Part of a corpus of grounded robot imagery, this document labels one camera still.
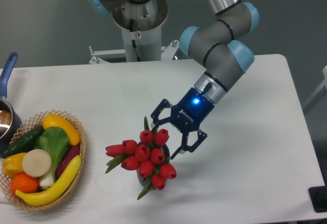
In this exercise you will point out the orange fruit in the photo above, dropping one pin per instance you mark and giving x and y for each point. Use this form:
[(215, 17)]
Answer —
[(24, 183)]

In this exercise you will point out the black device at edge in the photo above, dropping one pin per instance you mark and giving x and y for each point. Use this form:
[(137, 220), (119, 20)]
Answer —
[(318, 198)]

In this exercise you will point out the beige round disc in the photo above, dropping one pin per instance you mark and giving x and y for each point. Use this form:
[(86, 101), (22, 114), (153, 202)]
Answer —
[(36, 163)]

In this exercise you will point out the red tulip bouquet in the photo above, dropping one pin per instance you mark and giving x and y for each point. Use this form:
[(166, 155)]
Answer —
[(130, 154)]

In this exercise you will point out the green bok choy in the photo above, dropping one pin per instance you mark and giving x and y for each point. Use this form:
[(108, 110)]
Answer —
[(55, 142)]

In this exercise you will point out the woven wicker basket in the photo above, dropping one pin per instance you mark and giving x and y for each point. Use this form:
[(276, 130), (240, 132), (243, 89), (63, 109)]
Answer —
[(25, 127)]

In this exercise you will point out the white frame at right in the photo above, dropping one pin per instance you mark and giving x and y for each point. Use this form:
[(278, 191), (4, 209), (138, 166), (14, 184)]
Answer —
[(316, 95)]

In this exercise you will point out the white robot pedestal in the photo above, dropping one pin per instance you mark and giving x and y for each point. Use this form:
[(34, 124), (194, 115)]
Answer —
[(140, 26)]

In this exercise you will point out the yellow banana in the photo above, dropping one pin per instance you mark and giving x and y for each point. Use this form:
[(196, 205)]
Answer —
[(57, 189)]

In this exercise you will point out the dark grey ribbed vase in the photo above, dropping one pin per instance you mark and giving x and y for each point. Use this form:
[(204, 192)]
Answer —
[(154, 172)]

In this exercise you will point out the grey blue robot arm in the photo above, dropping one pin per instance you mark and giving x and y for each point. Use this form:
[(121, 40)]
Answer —
[(216, 48)]

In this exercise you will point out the yellow bell pepper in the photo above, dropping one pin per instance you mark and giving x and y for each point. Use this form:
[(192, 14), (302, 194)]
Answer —
[(12, 165)]

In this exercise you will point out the green cucumber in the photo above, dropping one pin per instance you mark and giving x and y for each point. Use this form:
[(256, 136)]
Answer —
[(24, 143)]

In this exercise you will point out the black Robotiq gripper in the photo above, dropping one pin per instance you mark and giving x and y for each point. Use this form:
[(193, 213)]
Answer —
[(191, 111)]

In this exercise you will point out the purple sweet potato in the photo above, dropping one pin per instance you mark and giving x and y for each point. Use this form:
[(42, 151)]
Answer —
[(71, 153)]

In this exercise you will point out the blue handled saucepan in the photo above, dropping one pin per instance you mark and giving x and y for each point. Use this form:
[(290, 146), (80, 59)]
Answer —
[(10, 121)]

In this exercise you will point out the yellow squash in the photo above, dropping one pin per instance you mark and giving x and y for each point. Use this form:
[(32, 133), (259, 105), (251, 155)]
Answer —
[(54, 120)]

